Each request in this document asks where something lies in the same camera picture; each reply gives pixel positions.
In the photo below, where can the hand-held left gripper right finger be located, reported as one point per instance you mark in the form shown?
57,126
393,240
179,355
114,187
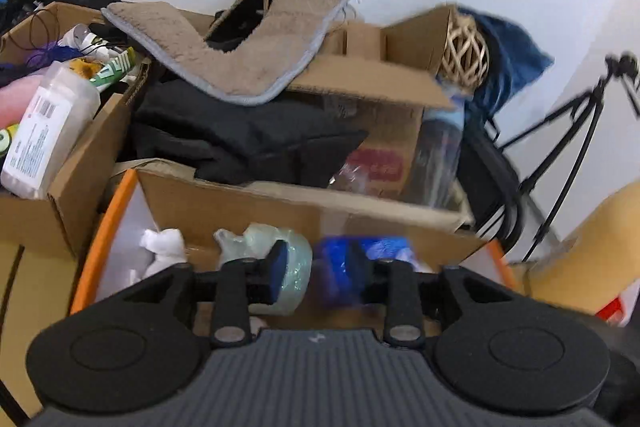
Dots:
359,269

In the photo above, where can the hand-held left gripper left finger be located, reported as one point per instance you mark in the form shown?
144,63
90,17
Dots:
278,269

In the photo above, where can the blue plastic object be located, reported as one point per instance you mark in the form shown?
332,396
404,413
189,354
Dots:
335,267

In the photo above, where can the plastic-wrapped pale ball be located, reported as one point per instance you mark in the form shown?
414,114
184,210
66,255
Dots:
257,242

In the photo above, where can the red-orange cardboard box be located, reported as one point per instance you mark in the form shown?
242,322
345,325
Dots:
225,207

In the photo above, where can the white sock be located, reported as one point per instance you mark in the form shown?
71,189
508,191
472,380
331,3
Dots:
162,247

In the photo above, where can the pink soft item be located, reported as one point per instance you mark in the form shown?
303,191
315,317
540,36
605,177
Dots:
20,99

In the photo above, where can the blue-capped water bottle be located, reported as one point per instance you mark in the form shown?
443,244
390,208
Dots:
437,152

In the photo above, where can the black folded garment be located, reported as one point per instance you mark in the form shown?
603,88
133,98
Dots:
240,132

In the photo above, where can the large brown cardboard box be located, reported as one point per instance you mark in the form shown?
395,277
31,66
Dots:
380,72

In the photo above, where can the small brown cardboard box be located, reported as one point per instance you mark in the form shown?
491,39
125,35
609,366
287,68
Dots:
70,207

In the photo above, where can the tan bath mat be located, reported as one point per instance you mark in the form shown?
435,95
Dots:
200,52

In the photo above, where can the woven rattan ball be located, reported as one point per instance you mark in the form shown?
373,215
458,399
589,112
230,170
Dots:
465,49

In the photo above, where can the green white packet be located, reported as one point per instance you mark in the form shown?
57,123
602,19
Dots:
114,69

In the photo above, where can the dark blue cloth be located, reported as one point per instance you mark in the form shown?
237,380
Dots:
510,52

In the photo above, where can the white labelled plastic bottle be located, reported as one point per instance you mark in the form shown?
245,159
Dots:
45,132

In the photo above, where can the white tube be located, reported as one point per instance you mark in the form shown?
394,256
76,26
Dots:
82,41

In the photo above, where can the black camera tripod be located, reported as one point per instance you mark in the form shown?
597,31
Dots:
575,122

